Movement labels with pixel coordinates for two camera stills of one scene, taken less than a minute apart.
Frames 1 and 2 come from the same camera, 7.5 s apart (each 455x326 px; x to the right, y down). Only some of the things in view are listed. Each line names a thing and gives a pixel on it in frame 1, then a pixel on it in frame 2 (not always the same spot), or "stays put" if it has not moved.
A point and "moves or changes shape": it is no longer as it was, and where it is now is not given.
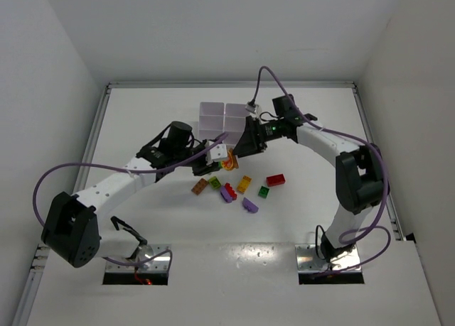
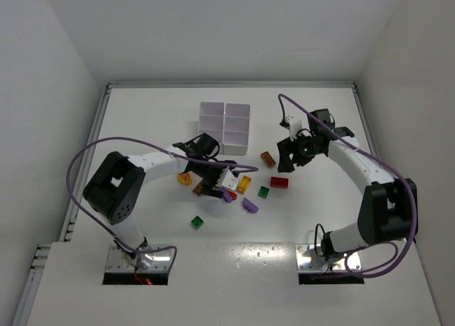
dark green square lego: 263,192 stays put
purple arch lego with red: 227,192 stays put
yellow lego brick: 243,185 stays put
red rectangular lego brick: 275,180 moves or changes shape
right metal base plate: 307,261 stays put
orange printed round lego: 232,162 to 185,178
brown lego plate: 200,186 stays put
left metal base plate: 160,264 stays put
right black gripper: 252,138 to 291,152
